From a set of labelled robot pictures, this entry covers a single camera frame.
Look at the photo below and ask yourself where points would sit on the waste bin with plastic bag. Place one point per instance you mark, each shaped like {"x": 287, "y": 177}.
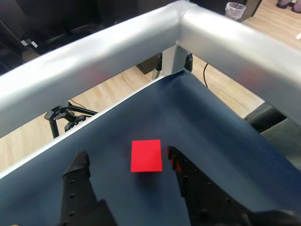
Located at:
{"x": 235, "y": 11}

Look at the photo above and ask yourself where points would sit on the dark cabinet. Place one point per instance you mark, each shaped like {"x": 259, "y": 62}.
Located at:
{"x": 148, "y": 66}

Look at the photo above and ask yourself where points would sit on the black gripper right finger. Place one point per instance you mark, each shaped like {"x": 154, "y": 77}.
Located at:
{"x": 202, "y": 200}

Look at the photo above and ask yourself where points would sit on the black desk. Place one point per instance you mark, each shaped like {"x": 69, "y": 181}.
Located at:
{"x": 58, "y": 18}

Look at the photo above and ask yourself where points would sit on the dark table cloth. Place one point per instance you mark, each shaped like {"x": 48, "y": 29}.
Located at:
{"x": 164, "y": 113}

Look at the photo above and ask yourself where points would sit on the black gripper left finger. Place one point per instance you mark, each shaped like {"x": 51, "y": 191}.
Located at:
{"x": 75, "y": 193}

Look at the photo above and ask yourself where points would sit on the silver aluminium frame rail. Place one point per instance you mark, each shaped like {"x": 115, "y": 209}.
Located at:
{"x": 235, "y": 42}
{"x": 94, "y": 58}

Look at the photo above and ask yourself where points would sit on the red cube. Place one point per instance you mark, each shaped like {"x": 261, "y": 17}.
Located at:
{"x": 145, "y": 156}

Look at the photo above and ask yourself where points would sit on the dark grey chair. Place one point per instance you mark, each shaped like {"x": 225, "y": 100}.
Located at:
{"x": 282, "y": 136}

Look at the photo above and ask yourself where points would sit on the silver aluminium frame post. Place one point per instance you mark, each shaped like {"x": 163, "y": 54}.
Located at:
{"x": 174, "y": 61}

